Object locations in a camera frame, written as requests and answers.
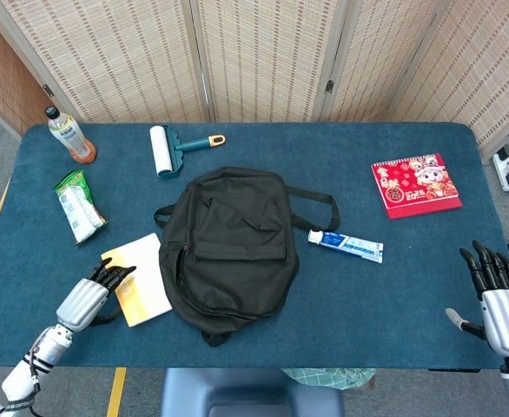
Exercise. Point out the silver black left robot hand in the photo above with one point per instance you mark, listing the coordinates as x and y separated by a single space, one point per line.
81 304

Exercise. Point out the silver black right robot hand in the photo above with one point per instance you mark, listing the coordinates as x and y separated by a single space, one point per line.
508 317

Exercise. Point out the yellow notebook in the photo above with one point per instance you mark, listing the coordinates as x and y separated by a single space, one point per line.
146 282

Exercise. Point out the black backpack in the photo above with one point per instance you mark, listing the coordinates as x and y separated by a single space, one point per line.
228 243

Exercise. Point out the green snack bag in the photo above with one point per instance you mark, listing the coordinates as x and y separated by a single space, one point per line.
78 208

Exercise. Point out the blue felt table cover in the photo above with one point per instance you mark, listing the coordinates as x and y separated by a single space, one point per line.
367 304

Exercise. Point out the white power strip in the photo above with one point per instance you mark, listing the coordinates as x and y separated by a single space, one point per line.
504 167

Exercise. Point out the red desk calendar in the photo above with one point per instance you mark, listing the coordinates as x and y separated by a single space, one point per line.
415 187

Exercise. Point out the orange drink bottle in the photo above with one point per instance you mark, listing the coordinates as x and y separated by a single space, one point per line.
70 134

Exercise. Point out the white blue toothpaste tube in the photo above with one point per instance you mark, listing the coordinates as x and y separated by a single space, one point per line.
350 245

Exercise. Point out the teal lint roller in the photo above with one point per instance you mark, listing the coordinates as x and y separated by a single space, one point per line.
162 150

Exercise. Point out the blue chair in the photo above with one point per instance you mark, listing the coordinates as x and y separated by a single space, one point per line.
246 391

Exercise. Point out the green checked cloth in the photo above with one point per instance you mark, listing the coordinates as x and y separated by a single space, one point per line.
328 377

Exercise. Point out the black screen hinge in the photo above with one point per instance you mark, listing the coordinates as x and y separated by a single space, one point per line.
48 90
329 86

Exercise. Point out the woven folding screen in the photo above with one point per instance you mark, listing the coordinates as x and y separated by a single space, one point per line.
263 56

